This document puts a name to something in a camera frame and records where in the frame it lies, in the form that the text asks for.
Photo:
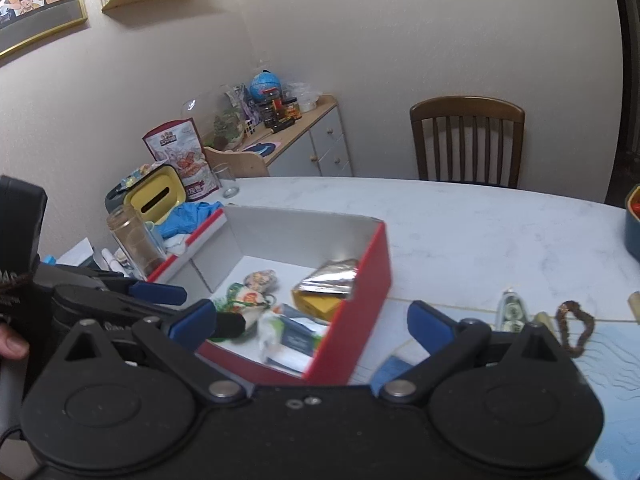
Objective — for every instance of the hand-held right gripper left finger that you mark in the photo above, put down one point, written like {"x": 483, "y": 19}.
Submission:
{"x": 192, "y": 322}

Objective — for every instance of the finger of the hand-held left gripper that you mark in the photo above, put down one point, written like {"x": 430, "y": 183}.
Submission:
{"x": 100, "y": 305}
{"x": 160, "y": 294}

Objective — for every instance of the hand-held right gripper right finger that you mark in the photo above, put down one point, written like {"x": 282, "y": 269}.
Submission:
{"x": 427, "y": 325}

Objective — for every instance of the black foil packet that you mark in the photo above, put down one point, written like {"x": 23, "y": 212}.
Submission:
{"x": 230, "y": 325}

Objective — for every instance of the white green embroidered sachet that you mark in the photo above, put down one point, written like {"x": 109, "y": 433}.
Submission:
{"x": 240, "y": 297}

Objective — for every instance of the beige monkey charm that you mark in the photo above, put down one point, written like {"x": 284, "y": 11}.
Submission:
{"x": 261, "y": 280}

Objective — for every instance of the red cardboard box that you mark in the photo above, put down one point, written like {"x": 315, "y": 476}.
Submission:
{"x": 367, "y": 270}

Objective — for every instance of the celadon patterned ornament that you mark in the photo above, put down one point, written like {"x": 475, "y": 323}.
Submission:
{"x": 511, "y": 312}

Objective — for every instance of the white plastic bag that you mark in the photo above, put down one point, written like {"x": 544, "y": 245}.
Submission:
{"x": 290, "y": 340}

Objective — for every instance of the small yellow box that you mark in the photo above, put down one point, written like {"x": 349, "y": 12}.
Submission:
{"x": 320, "y": 307}

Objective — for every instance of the brown silver foil packet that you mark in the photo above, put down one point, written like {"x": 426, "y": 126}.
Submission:
{"x": 327, "y": 277}

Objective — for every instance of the person's left hand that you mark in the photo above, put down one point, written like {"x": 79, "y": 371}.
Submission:
{"x": 12, "y": 346}

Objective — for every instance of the rolled white paper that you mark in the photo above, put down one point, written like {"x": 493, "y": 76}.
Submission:
{"x": 116, "y": 262}

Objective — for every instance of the tall clear jar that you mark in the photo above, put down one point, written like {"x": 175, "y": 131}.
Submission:
{"x": 135, "y": 242}

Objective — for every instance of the blue cloth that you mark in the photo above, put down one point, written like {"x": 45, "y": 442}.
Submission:
{"x": 187, "y": 215}

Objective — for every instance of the yellow tissue box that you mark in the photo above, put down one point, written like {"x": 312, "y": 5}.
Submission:
{"x": 155, "y": 195}

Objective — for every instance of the small pale jade piece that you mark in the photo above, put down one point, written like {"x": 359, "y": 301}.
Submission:
{"x": 545, "y": 322}

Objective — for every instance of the yellow snack packets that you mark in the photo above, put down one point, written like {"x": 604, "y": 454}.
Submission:
{"x": 142, "y": 172}

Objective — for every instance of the drinking glass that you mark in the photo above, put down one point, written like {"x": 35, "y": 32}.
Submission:
{"x": 227, "y": 182}

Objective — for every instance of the red white snack pouch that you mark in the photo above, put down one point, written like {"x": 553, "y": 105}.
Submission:
{"x": 182, "y": 160}

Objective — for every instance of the light wooden child chair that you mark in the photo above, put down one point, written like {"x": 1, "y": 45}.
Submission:
{"x": 240, "y": 162}

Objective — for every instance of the blue mouse pad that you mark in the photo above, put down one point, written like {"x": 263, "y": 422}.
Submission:
{"x": 260, "y": 148}

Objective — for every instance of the clear plant terrarium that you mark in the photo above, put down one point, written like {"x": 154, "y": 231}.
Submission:
{"x": 225, "y": 120}

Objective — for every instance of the white wooden sideboard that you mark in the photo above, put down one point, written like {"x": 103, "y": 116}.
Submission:
{"x": 327, "y": 145}

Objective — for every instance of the black yellow screwdriver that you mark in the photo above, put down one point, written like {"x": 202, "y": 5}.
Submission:
{"x": 282, "y": 126}

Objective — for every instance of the dark glass jar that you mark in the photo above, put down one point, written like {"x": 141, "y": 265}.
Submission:
{"x": 272, "y": 110}

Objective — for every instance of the dark wooden chair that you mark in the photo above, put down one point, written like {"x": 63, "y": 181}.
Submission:
{"x": 467, "y": 110}

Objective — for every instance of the blue draining bowl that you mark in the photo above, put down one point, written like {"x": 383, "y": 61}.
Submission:
{"x": 632, "y": 240}

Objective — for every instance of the jar with orange label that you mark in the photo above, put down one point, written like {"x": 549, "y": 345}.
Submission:
{"x": 292, "y": 109}

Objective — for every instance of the blue globe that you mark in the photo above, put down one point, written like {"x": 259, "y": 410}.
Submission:
{"x": 266, "y": 85}

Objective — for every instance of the yellow colander basket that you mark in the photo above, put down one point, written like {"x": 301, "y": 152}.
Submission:
{"x": 635, "y": 192}

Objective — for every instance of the clear plastic bag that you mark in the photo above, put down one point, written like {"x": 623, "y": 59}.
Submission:
{"x": 305, "y": 95}

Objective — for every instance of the dark brown door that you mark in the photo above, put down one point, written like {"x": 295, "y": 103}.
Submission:
{"x": 630, "y": 60}

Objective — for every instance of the cartoon wall poster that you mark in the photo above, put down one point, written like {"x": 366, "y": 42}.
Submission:
{"x": 35, "y": 5}

